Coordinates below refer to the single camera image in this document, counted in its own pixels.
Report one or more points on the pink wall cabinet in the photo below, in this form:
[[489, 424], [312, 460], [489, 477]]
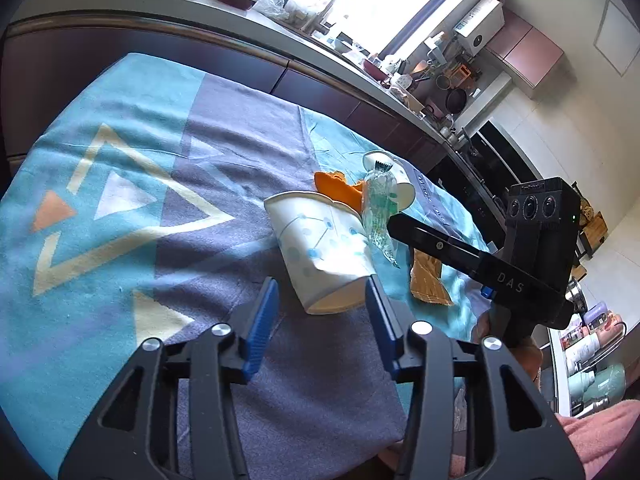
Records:
[[525, 47]]

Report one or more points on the gold snack wrapper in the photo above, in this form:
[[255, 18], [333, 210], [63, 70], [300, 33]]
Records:
[[427, 280]]

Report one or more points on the dotted paper cup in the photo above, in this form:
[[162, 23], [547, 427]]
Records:
[[320, 245]]

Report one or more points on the hanging frying pan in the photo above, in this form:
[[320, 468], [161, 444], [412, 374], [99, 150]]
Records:
[[456, 101]]

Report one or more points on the plain white paper cup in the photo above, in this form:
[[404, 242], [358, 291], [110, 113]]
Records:
[[405, 192]]

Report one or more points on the white water heater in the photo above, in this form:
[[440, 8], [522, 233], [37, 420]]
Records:
[[480, 22]]

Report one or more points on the orange peel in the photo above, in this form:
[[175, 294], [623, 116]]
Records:
[[332, 185]]

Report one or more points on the white bottle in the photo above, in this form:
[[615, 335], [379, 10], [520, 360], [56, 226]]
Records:
[[582, 352]]

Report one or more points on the steel pot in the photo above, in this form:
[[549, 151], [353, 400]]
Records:
[[575, 296]]

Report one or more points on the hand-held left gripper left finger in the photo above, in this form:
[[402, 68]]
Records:
[[260, 330]]

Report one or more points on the person's right forearm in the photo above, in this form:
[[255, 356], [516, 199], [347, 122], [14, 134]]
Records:
[[600, 440]]

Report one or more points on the black built-in oven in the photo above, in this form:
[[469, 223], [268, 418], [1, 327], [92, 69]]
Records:
[[500, 155]]

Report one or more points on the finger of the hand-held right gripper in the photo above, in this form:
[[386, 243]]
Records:
[[430, 242]]

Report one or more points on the person's right hand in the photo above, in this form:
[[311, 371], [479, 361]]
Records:
[[531, 357]]

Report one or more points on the purple container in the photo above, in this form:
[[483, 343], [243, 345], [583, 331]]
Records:
[[595, 316]]

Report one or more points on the clear plastic bag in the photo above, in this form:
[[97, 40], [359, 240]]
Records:
[[272, 6]]

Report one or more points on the kitchen counter with cabinets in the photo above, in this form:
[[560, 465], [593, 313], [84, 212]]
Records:
[[150, 55]]

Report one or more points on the printed teal purple blanket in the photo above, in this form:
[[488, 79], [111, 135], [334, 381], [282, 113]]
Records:
[[125, 135]]

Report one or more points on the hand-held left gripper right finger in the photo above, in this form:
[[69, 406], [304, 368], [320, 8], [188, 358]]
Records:
[[380, 330]]

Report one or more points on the wooden rack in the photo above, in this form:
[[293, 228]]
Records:
[[594, 227]]

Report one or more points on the crushed clear plastic bottle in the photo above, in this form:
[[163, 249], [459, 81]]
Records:
[[377, 205]]

